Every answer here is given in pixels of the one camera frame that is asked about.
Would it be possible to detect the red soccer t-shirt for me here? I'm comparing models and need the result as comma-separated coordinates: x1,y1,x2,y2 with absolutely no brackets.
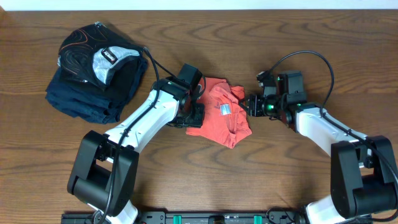
186,78,252,149

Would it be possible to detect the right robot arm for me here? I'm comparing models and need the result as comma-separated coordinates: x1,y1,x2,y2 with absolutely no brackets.
239,70,397,223

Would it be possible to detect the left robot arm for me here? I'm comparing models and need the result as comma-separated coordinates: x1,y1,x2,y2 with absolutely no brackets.
61,64,205,223

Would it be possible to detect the black patterned folded garment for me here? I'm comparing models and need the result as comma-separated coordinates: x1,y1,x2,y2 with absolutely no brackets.
58,22,143,91

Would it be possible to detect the navy blue folded garment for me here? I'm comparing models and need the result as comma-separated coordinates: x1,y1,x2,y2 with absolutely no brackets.
45,58,148,124

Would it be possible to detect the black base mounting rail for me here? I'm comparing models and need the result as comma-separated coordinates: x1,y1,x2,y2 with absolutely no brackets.
61,209,309,224

